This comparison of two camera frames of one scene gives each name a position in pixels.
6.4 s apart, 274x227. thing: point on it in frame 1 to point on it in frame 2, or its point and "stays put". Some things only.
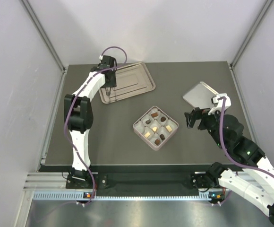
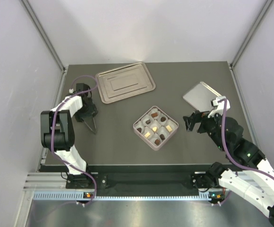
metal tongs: [108, 90] to [96, 128]
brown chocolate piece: [154, 115] stays put
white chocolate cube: [169, 128] stays put
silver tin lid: [200, 96] stays put
